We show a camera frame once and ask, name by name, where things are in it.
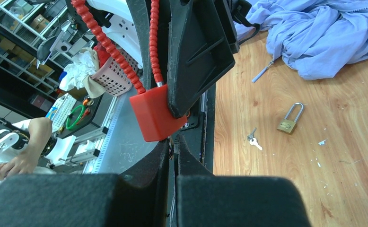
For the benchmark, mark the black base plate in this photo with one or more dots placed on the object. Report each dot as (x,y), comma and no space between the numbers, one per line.
(199,135)

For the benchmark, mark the brass padlock keys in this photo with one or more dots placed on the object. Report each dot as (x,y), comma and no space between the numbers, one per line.
(253,140)

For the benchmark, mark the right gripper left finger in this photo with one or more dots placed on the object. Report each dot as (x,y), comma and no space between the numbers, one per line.
(135,198)

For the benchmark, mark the person hand in background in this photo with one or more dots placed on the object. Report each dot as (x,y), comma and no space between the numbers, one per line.
(24,163)

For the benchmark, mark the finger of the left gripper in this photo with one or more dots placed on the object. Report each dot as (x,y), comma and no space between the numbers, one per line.
(140,12)
(202,42)

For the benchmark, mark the lavender cloth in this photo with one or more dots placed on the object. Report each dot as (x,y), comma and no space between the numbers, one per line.
(316,38)

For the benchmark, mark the pink plastic basket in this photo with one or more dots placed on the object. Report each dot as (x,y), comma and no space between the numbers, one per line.
(110,75)

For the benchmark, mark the red cable lock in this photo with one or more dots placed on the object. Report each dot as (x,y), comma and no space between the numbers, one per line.
(150,106)

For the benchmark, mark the brass padlock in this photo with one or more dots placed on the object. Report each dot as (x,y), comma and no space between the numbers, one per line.
(286,125)

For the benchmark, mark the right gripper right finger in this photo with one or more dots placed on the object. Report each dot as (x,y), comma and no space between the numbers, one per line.
(203,199)

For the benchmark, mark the white crumpled cloth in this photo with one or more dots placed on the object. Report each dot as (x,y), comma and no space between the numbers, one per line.
(84,65)

